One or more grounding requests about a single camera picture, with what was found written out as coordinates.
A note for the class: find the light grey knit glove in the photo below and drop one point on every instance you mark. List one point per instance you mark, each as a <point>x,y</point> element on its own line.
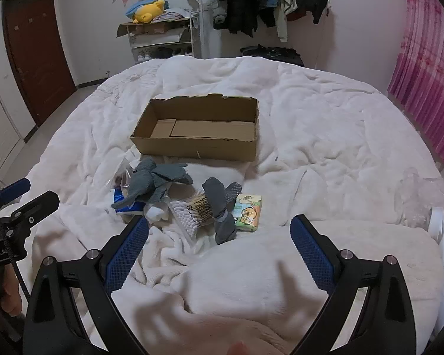
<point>172,175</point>
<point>135,188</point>

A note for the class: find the small clear plastic bag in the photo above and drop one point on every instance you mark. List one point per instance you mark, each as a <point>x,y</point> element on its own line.
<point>122,173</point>

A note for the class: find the cardboard box with flaps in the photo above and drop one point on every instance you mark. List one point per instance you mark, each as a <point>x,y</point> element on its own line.
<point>151,27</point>

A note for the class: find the blue packet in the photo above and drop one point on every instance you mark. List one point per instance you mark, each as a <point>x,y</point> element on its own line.
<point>127,210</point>

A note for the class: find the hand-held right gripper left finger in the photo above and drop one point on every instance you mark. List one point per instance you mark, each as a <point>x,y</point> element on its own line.
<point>127,253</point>

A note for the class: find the white fluffy blanket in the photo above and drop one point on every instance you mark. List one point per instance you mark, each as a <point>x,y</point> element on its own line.
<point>318,137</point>

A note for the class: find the white hanging garment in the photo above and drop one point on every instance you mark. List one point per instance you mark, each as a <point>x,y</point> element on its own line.
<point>206,26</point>

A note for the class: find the black bag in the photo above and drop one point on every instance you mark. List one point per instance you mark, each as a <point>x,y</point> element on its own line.
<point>272,53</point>

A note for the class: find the folded pink clothes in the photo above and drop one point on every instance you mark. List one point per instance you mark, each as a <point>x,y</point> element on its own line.
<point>170,15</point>

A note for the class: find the dark grey dotted sock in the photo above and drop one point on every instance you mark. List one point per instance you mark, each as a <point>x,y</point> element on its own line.
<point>234,190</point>

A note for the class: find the white shoes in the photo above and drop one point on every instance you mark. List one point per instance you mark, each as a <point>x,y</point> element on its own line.
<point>143,56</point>

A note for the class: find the crumpled clear plastic bag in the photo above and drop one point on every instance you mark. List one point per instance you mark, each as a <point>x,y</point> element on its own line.
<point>418,199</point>

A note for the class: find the pink curtain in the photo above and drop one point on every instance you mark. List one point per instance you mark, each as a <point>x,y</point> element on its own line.
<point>425,63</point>

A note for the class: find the pile of dark hanging clothes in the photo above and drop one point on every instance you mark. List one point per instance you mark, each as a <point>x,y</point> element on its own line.
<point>244,0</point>

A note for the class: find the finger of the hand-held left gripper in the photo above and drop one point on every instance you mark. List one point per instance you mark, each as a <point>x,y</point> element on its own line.
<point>16,189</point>
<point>37,207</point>

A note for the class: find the bag of cotton swabs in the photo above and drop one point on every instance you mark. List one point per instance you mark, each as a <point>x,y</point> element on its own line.
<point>185,216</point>

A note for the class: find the person's left hand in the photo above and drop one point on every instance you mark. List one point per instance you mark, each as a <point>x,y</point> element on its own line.
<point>12,292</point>

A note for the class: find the brown wooden door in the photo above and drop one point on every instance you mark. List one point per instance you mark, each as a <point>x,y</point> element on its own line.
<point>33,44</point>

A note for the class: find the white shoe rack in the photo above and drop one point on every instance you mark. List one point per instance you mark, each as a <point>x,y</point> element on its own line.
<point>162,42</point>

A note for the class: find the person's right hand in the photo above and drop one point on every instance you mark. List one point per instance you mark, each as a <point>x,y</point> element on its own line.
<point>240,349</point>

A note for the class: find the blue plush pillow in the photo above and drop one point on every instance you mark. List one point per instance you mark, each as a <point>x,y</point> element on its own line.
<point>137,6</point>

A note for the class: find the yellow plush toy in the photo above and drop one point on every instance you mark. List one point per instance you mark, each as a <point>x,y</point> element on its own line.
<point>148,11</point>

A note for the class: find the white sock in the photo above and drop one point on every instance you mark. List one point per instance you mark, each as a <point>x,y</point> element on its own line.
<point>156,213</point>

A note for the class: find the cartoon print tissue pack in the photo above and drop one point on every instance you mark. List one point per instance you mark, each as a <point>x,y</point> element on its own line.
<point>248,212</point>

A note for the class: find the tan bristle brush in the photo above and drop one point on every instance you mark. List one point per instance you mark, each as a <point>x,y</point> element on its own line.
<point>203,207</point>

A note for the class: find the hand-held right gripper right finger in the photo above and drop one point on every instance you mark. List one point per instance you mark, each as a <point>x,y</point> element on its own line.
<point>312,255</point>

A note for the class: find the white cabinet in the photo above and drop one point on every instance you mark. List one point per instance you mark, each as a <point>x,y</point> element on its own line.
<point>0,118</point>

